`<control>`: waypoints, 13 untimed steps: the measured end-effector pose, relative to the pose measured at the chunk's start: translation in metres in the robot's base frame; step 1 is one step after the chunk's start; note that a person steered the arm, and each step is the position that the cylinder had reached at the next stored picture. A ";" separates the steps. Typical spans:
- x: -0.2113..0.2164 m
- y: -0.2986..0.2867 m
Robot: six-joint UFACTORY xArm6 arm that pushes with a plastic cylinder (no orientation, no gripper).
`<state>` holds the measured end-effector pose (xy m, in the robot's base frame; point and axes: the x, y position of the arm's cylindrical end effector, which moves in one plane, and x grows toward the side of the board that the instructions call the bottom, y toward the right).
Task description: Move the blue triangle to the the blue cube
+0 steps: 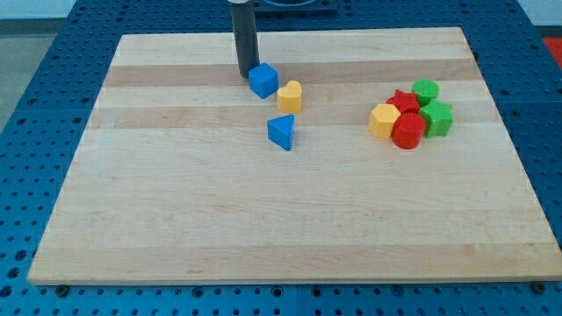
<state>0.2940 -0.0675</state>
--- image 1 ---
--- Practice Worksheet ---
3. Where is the yellow heart block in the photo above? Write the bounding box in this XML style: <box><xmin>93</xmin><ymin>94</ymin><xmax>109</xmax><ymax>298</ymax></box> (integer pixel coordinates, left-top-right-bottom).
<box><xmin>277</xmin><ymin>81</ymin><xmax>303</xmax><ymax>114</ymax></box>

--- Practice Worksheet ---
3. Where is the yellow hexagon block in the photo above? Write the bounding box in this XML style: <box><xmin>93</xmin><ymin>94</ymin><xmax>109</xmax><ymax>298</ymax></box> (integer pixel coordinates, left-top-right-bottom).
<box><xmin>368</xmin><ymin>104</ymin><xmax>401</xmax><ymax>139</ymax></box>

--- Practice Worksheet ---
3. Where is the blue cube block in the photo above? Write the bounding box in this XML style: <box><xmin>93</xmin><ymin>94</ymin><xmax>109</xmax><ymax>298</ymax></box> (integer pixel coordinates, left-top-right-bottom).
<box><xmin>249</xmin><ymin>63</ymin><xmax>278</xmax><ymax>99</ymax></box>

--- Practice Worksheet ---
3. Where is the blue triangle block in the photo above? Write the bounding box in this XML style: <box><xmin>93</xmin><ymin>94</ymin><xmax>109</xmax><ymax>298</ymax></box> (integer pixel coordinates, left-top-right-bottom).
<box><xmin>267</xmin><ymin>114</ymin><xmax>295</xmax><ymax>151</ymax></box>

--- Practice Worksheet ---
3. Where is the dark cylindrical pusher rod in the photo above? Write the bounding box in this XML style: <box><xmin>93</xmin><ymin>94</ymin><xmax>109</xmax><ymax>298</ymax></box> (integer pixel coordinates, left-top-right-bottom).
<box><xmin>228</xmin><ymin>0</ymin><xmax>260</xmax><ymax>79</ymax></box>

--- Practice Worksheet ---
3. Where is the wooden board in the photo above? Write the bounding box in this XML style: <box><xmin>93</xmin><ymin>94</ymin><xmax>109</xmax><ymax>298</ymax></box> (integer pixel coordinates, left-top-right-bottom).
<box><xmin>27</xmin><ymin>27</ymin><xmax>561</xmax><ymax>285</ymax></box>

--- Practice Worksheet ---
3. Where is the red star block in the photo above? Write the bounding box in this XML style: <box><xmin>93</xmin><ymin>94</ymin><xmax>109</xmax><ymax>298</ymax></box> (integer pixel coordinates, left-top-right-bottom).
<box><xmin>386</xmin><ymin>90</ymin><xmax>421</xmax><ymax>113</ymax></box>

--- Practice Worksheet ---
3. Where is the green star block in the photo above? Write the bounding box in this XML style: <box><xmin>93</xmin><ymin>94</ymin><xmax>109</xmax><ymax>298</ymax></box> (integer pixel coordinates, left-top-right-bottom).
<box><xmin>419</xmin><ymin>99</ymin><xmax>454</xmax><ymax>138</ymax></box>

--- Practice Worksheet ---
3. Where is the red cylinder block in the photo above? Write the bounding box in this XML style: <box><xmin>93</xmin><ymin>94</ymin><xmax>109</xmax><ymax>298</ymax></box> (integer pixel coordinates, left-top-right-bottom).
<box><xmin>392</xmin><ymin>113</ymin><xmax>426</xmax><ymax>149</ymax></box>

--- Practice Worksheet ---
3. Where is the green cylinder block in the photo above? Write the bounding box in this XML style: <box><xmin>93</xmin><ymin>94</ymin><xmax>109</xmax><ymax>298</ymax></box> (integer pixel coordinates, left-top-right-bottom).
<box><xmin>412</xmin><ymin>79</ymin><xmax>439</xmax><ymax>106</ymax></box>

